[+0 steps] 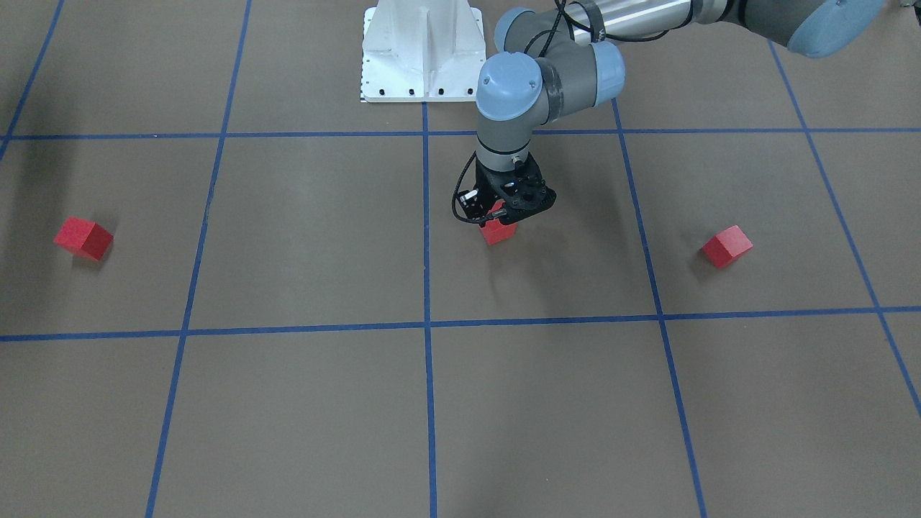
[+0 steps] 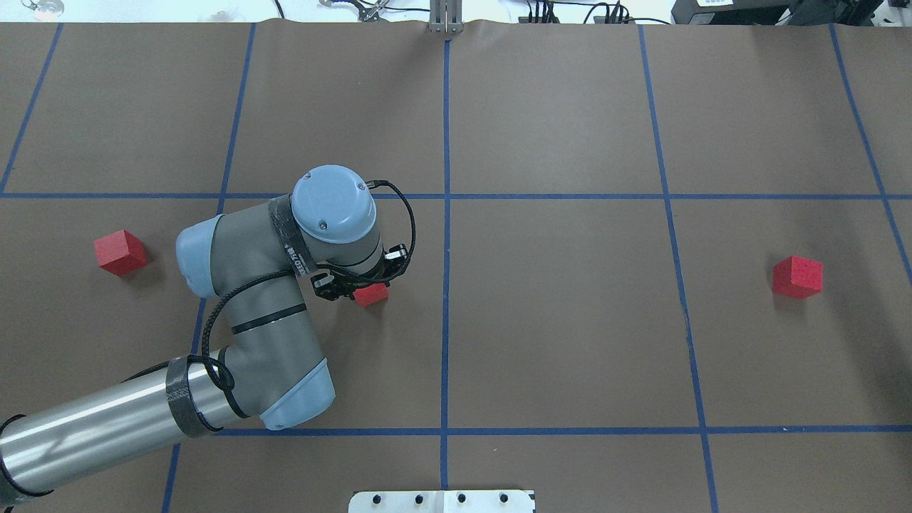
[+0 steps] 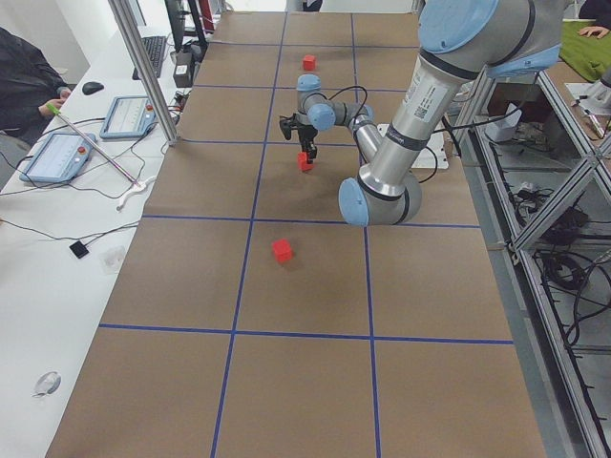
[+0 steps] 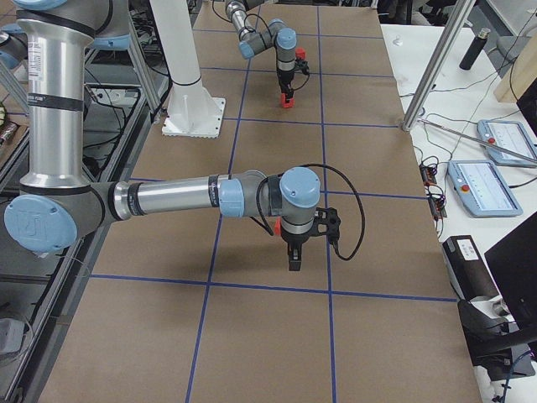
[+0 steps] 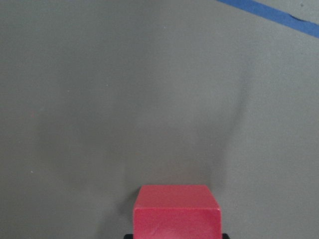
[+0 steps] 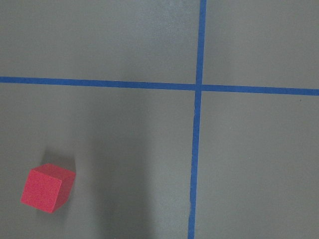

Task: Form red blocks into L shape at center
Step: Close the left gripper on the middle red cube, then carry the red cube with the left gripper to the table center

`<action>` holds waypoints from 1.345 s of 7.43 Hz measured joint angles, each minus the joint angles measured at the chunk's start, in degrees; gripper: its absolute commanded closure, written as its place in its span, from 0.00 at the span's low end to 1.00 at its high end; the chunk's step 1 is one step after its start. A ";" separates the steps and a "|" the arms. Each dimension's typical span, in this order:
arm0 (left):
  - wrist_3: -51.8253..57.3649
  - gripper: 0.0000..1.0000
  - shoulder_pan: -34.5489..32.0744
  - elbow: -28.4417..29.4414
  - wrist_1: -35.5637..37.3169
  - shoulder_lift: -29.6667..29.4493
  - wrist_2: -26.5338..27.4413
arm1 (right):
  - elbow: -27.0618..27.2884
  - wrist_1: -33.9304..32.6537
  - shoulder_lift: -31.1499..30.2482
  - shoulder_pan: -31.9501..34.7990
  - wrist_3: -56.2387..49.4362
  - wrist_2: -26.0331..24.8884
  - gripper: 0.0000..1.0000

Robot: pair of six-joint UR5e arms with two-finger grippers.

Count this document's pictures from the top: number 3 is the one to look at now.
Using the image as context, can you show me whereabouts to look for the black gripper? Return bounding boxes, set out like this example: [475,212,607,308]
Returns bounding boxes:
[297,124,318,163]

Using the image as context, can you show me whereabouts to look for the red block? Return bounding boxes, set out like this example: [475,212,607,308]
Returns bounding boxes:
[297,152,314,172]
[272,239,293,263]
[302,54,317,72]

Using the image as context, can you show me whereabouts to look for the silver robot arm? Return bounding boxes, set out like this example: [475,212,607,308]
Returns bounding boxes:
[295,1,566,226]

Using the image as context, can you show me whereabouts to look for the black power adapter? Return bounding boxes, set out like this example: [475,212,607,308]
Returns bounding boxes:
[173,52,194,89]

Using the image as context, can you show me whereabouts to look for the brown paper table cover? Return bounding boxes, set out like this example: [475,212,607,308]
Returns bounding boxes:
[48,13,545,457]

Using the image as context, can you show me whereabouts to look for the far teach pendant tablet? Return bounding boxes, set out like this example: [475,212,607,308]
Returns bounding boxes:
[99,95,157,140]

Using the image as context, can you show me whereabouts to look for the teach pendant tablet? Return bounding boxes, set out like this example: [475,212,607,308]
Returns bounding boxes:
[20,133,93,184]
[99,95,157,140]

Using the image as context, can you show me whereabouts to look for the black keyboard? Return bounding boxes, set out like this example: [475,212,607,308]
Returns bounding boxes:
[141,35,167,78]

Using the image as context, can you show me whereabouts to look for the black computer mouse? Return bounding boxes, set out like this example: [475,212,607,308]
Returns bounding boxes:
[81,81,104,95]

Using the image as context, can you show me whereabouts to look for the near teach pendant tablet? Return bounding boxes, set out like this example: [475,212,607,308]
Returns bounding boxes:
[20,133,93,184]

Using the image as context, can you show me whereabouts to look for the long metal rod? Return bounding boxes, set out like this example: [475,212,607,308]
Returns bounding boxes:
[45,102,139,186]

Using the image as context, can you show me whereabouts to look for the seated person dark jacket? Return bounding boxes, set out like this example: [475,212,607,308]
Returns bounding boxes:
[1,29,72,145]

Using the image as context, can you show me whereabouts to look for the green cloth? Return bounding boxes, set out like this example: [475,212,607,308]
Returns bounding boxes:
[559,20,610,82]

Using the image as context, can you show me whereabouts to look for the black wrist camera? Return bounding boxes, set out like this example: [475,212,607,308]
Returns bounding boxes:
[279,114,300,141]

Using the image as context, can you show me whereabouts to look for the black camera cable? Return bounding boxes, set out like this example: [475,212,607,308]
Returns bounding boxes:
[328,85,369,120]

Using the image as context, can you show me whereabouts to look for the aluminium frame post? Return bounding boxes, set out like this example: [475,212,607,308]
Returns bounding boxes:
[108,0,178,146]

